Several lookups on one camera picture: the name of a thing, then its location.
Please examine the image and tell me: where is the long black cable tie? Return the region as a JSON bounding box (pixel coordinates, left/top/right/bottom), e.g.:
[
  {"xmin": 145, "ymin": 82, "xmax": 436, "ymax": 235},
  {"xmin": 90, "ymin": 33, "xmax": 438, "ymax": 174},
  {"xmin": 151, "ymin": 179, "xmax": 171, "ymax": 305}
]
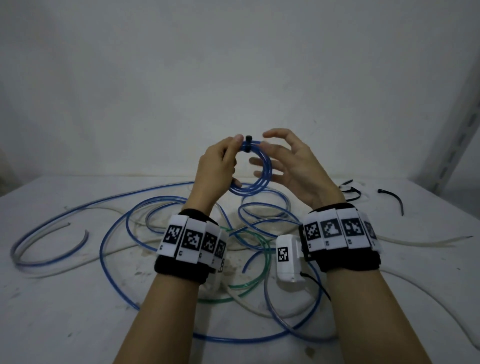
[{"xmin": 377, "ymin": 188, "xmax": 405, "ymax": 217}]

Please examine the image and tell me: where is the person's left hand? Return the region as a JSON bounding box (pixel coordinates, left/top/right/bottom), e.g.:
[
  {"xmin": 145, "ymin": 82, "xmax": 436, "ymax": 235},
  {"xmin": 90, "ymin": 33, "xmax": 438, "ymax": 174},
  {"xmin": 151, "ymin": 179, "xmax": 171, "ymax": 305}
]
[{"xmin": 186, "ymin": 133, "xmax": 245, "ymax": 218}]

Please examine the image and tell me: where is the left black marker wristband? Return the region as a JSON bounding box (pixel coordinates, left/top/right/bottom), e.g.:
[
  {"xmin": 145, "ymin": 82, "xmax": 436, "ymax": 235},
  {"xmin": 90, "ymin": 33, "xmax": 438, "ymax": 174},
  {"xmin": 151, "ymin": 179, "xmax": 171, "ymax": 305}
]
[{"xmin": 153, "ymin": 208, "xmax": 230, "ymax": 289}]

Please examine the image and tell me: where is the right black camera cord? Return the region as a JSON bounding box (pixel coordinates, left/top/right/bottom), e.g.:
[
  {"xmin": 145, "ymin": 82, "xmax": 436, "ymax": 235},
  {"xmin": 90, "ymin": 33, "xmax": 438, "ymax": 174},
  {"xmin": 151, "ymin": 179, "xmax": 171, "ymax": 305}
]
[{"xmin": 300, "ymin": 270, "xmax": 333, "ymax": 302}]

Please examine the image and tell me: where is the green tube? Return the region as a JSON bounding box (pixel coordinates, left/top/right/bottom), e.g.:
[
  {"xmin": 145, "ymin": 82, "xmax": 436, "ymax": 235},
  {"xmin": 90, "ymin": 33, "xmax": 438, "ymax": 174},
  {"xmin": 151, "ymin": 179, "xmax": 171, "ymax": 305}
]
[{"xmin": 196, "ymin": 226, "xmax": 272, "ymax": 305}]

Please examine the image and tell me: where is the right black marker wristband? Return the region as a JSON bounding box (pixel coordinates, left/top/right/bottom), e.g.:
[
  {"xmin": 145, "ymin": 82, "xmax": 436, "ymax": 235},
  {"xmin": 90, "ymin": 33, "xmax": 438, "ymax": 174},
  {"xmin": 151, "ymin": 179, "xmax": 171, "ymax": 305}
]
[{"xmin": 298, "ymin": 202, "xmax": 383, "ymax": 274}]

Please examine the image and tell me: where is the white tube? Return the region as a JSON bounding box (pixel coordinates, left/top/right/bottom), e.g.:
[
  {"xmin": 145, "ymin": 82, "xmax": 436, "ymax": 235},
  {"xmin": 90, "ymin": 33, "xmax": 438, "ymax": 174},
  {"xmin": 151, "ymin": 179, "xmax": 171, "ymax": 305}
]
[{"xmin": 22, "ymin": 204, "xmax": 480, "ymax": 342}]

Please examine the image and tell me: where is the person's right forearm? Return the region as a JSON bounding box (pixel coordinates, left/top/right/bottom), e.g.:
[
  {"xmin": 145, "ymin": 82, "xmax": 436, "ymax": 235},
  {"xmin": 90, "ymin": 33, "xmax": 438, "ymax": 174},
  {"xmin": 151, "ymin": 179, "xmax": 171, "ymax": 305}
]
[{"xmin": 326, "ymin": 268, "xmax": 434, "ymax": 364}]

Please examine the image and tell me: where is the white perforated shelf upright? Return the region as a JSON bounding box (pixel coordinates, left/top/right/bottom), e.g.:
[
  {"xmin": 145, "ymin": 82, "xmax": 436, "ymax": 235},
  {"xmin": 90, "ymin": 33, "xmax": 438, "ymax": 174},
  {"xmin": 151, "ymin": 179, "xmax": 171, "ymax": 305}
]
[{"xmin": 423, "ymin": 86, "xmax": 480, "ymax": 194}]

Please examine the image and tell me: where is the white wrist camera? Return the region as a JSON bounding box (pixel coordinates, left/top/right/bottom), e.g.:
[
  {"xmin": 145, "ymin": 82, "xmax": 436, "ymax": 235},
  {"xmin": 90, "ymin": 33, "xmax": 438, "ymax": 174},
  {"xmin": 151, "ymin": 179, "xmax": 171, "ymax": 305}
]
[
  {"xmin": 204, "ymin": 247, "xmax": 228, "ymax": 292},
  {"xmin": 275, "ymin": 234, "xmax": 310, "ymax": 284}
]

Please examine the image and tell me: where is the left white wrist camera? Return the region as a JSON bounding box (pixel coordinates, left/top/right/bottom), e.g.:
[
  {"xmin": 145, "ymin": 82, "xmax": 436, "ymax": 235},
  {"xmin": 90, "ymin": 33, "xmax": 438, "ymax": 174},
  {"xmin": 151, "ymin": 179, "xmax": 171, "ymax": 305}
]
[{"xmin": 204, "ymin": 247, "xmax": 228, "ymax": 292}]

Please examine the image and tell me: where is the person's left forearm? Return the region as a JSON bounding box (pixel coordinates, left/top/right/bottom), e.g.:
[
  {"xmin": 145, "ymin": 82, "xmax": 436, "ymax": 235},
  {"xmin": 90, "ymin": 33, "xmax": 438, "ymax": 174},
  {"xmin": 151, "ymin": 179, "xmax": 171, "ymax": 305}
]
[{"xmin": 112, "ymin": 273, "xmax": 203, "ymax": 364}]

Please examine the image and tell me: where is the blue tube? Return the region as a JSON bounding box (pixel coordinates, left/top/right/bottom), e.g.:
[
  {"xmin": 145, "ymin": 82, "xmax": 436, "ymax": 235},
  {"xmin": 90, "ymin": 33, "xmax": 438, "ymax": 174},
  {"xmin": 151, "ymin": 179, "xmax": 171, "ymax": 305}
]
[{"xmin": 227, "ymin": 136, "xmax": 273, "ymax": 196}]

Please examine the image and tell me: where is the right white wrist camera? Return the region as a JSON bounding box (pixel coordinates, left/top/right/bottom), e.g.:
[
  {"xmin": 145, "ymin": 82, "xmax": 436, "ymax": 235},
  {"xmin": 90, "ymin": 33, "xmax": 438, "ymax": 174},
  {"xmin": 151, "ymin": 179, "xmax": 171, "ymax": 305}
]
[{"xmin": 275, "ymin": 234, "xmax": 310, "ymax": 284}]

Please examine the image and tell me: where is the person's right hand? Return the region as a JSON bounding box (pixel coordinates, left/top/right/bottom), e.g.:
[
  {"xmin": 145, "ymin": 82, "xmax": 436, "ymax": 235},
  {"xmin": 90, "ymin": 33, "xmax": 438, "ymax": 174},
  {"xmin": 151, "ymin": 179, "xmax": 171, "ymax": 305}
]
[{"xmin": 248, "ymin": 127, "xmax": 347, "ymax": 212}]

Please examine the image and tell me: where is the black marker wristband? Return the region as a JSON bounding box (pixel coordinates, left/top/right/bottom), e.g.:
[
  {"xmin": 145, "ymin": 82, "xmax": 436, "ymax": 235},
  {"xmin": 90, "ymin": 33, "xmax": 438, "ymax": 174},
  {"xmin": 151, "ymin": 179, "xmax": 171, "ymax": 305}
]
[
  {"xmin": 298, "ymin": 202, "xmax": 383, "ymax": 274},
  {"xmin": 153, "ymin": 208, "xmax": 230, "ymax": 289}
]

